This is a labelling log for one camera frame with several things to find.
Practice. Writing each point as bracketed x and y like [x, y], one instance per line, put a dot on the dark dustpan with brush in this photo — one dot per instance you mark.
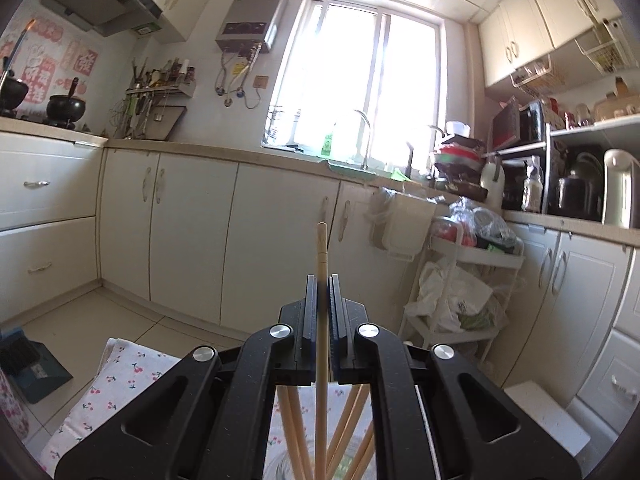
[35, 370]

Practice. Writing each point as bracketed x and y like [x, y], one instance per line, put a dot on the white plastic jug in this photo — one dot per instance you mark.
[492, 185]

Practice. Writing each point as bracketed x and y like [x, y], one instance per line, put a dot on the floral white tablecloth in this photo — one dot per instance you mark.
[125, 375]

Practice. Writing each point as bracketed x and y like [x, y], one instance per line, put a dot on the cream drawer cabinet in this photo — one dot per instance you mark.
[45, 200]

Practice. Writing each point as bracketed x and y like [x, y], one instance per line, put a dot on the bundle of wooden chopsticks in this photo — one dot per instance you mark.
[292, 435]

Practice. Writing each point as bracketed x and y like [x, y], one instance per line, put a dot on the light wooden chopstick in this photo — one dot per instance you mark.
[322, 250]

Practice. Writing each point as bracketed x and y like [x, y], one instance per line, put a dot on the clear glass jar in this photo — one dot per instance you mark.
[270, 467]

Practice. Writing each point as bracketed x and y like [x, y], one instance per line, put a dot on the silver wall water heater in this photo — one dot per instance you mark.
[250, 20]

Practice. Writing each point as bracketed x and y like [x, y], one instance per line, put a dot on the white hanging trash bin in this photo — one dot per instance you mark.
[402, 225]

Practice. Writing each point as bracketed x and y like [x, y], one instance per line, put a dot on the cream base cabinet with doors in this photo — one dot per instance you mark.
[200, 230]

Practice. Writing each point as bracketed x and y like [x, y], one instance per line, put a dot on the wall utensil rack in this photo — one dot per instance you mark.
[160, 95]

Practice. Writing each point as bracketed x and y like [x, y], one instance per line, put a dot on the stack of pots and bowls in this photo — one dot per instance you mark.
[457, 160]

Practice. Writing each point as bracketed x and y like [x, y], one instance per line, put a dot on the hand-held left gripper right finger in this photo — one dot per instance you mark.
[336, 330]

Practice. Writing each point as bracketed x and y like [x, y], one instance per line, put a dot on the white trolley rack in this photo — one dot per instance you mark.
[500, 260]

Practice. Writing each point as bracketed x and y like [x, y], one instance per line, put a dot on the white electric kettle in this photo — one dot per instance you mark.
[620, 190]

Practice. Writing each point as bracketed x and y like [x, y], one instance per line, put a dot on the white stool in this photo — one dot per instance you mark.
[545, 415]

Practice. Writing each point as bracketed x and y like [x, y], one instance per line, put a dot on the clear bag of food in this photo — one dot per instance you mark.
[480, 222]

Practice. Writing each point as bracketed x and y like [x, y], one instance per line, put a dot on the chrome sink faucet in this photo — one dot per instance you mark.
[366, 135]

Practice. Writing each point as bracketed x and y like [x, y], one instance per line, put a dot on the wall power socket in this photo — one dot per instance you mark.
[261, 82]

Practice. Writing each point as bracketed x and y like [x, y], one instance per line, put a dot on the clear glass bottle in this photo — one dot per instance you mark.
[532, 190]

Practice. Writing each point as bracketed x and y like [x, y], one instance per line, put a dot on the kitchen window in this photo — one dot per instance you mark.
[360, 75]

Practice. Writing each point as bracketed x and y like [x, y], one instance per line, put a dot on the cream corner base cabinet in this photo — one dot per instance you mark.
[575, 300]

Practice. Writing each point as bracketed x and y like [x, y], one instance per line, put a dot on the green bottle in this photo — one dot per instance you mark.
[327, 145]

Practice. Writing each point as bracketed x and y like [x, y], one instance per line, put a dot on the white plastic bags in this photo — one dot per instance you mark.
[450, 295]

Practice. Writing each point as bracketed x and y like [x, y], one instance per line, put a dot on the black microwave oven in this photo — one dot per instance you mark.
[520, 125]

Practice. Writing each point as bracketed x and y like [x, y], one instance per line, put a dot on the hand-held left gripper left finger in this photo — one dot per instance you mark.
[311, 330]

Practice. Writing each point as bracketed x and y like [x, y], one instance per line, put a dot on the black wok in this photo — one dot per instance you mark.
[12, 95]

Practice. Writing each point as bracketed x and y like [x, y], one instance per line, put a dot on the green sponge cloth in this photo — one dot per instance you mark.
[398, 175]

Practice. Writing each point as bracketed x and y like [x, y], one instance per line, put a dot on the cream corner wall cabinet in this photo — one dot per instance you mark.
[540, 15]

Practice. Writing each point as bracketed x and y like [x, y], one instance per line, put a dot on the red patterned wall sticker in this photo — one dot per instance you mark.
[42, 67]

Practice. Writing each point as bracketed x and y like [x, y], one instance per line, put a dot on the white counter shelf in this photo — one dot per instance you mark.
[595, 130]

